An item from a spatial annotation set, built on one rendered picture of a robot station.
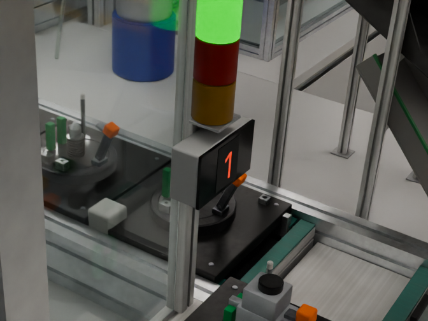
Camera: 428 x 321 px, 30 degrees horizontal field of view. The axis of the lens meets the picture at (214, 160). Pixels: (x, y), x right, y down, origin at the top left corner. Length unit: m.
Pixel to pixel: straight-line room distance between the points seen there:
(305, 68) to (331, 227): 0.87
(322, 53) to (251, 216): 1.02
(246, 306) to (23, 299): 0.81
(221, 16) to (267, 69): 1.23
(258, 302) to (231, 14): 0.34
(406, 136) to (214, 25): 0.52
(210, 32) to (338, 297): 0.52
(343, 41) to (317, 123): 0.54
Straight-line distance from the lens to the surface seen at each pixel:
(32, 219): 0.16
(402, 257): 1.29
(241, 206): 1.31
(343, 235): 1.32
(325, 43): 2.31
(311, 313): 0.95
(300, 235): 1.30
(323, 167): 1.67
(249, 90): 1.97
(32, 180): 0.15
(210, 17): 0.87
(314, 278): 1.26
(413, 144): 1.30
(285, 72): 1.33
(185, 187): 0.92
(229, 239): 1.23
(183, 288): 1.08
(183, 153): 0.90
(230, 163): 0.96
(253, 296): 0.95
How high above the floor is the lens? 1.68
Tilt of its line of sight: 30 degrees down
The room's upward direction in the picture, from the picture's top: 4 degrees clockwise
